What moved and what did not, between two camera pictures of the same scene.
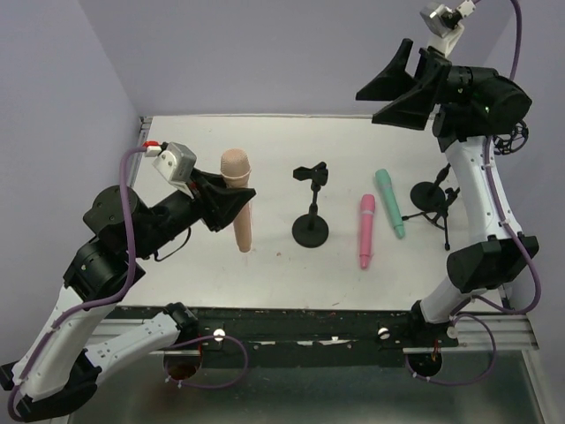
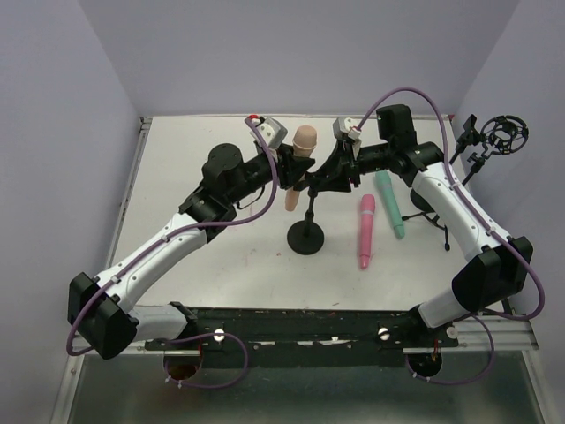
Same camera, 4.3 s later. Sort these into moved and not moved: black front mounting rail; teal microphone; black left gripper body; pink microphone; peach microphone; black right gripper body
Moved: black right gripper body; black left gripper body; peach microphone
Not moved: pink microphone; teal microphone; black front mounting rail
